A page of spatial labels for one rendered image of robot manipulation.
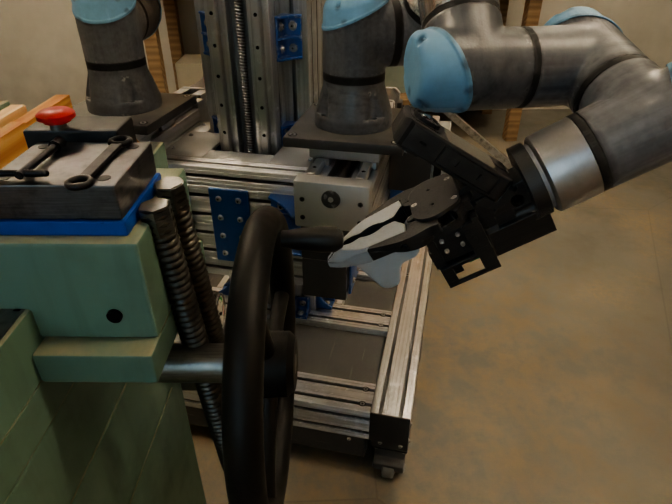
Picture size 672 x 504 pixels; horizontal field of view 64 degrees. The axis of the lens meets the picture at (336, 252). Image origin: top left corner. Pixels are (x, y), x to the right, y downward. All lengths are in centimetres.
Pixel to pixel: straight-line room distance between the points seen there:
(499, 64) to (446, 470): 111
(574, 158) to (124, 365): 40
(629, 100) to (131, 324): 44
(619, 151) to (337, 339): 106
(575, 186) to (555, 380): 129
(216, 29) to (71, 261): 80
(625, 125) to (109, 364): 46
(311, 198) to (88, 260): 57
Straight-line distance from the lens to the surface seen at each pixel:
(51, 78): 420
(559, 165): 49
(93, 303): 45
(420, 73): 51
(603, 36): 58
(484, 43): 52
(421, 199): 52
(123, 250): 42
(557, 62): 55
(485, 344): 180
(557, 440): 159
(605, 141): 50
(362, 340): 144
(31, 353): 49
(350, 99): 100
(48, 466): 53
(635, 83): 53
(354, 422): 127
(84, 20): 119
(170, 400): 82
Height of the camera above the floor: 116
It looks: 32 degrees down
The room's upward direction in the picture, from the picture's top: straight up
